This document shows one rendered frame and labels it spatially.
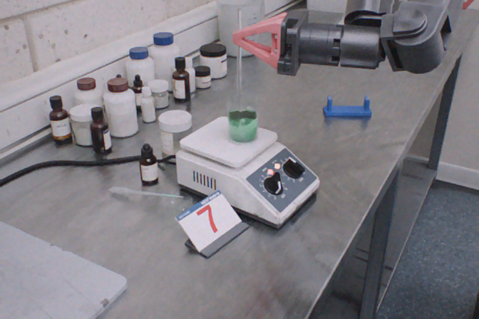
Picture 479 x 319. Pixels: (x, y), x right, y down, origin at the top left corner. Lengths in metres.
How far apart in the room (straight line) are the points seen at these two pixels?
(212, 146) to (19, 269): 0.32
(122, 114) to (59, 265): 0.38
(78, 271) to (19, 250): 0.10
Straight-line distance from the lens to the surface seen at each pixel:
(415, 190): 2.16
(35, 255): 0.77
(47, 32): 1.11
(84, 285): 0.70
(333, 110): 1.12
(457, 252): 2.03
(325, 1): 1.88
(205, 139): 0.83
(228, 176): 0.77
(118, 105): 1.01
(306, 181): 0.82
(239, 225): 0.77
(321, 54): 0.70
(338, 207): 0.83
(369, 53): 0.70
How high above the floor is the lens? 1.23
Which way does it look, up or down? 29 degrees down
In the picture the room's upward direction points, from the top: straight up
